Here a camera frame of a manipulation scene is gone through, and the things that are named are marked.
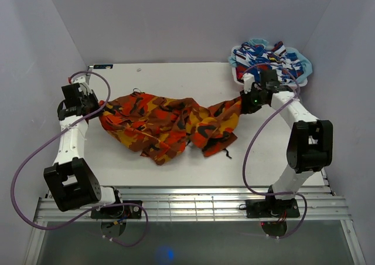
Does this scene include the orange camouflage trousers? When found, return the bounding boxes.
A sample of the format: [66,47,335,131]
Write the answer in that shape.
[99,92,242,165]

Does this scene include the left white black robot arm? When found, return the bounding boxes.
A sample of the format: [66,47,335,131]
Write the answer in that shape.
[43,76,124,218]

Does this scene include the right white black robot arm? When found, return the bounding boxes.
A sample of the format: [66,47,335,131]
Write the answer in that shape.
[241,70,333,216]

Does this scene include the blue label sticker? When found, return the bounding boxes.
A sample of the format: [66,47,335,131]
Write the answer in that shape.
[93,64,113,70]

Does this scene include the pink plastic laundry basket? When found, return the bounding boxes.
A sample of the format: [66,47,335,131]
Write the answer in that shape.
[231,45,308,87]

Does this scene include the light blue garment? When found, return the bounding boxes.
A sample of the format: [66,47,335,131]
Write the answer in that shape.
[228,37,313,86]

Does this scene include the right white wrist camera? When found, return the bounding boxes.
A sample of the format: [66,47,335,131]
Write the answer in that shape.
[243,73,258,94]

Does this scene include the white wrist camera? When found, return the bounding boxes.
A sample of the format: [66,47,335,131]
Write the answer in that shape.
[243,73,258,94]
[68,75,92,95]

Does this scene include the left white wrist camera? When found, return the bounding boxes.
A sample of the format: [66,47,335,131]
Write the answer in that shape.
[68,75,92,95]

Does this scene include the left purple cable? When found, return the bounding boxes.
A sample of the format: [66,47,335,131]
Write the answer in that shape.
[10,70,149,247]

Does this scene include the aluminium frame rail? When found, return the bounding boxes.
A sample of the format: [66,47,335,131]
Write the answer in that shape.
[32,185,352,222]

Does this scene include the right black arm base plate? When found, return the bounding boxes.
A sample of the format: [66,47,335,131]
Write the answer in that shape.
[245,199,300,218]

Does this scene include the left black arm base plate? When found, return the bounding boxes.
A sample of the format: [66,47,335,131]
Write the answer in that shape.
[90,201,143,220]

